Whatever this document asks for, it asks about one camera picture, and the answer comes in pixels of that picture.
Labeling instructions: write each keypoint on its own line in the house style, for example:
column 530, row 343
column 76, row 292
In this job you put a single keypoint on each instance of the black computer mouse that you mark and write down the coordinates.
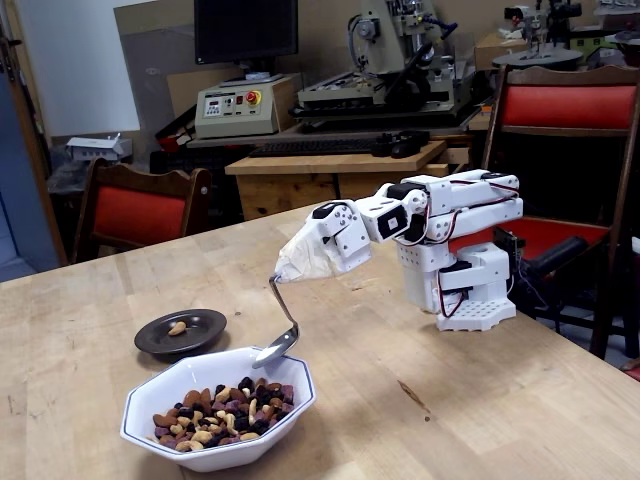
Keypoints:
column 405, row 147

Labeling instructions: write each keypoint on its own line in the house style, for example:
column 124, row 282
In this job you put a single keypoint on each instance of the black computer monitor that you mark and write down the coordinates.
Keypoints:
column 245, row 30

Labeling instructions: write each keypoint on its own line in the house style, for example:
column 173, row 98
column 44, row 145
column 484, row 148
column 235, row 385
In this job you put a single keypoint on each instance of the brown cardboard sheet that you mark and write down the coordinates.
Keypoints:
column 150, row 75

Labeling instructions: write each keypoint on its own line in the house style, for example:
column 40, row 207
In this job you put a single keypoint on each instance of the white board panel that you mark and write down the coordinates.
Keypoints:
column 75, row 65

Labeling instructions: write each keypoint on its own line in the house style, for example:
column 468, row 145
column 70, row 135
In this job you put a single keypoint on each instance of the beige milling machine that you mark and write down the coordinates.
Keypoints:
column 385, row 40

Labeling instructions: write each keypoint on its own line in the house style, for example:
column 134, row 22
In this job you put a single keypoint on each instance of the beige control box red button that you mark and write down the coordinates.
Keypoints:
column 235, row 107

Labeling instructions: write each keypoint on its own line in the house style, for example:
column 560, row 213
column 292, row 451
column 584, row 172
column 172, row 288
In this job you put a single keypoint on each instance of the brown cardboard box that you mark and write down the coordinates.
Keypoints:
column 492, row 50

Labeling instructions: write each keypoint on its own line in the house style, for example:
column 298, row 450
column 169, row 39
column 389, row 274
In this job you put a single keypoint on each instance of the black keyboard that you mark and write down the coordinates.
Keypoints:
column 315, row 147

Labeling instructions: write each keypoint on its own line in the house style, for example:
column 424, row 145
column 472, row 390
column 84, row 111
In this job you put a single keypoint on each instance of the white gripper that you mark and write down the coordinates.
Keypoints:
column 334, row 231

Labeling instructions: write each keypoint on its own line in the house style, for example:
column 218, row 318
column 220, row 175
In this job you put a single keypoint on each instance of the white octagonal bowl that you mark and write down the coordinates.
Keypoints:
column 200, row 367

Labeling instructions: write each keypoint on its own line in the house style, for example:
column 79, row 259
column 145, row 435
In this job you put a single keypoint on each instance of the single cashew nut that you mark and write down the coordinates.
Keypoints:
column 177, row 329

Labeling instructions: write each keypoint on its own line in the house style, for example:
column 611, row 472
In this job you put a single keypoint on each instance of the bent metal spoon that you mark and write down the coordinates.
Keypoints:
column 275, row 352

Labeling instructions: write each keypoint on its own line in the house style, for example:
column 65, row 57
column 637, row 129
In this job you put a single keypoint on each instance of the dark circuit board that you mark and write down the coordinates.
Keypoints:
column 510, row 240

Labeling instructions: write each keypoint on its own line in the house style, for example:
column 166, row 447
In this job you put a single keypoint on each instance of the white robot arm with base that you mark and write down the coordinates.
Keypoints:
column 475, row 210

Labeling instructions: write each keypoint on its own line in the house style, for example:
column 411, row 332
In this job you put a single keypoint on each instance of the mixed nuts and dried fruit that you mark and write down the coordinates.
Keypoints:
column 220, row 420

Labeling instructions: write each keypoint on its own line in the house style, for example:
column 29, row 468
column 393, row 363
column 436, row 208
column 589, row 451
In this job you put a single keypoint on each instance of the large wooden red-cushion chair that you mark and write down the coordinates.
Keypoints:
column 565, row 105

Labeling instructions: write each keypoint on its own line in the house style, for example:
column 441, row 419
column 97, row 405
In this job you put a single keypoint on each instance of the beige masking tape wrap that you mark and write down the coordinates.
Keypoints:
column 305, row 260

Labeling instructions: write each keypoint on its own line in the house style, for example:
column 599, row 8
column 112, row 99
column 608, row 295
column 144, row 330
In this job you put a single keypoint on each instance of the small wooden red-cushion chair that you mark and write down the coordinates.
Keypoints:
column 140, row 215

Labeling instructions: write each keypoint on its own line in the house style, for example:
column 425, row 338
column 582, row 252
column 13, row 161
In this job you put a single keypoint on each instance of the wooden workbench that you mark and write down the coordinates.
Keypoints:
column 280, row 190

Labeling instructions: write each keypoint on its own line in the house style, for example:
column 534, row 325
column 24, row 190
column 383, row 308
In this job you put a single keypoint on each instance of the black round disc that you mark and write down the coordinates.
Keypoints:
column 537, row 57

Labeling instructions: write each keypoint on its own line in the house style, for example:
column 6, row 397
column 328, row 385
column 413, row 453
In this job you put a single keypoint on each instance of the white small box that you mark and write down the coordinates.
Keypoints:
column 95, row 147

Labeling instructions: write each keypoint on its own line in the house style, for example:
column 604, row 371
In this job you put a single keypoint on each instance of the dark brown saucer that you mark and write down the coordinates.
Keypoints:
column 200, row 325

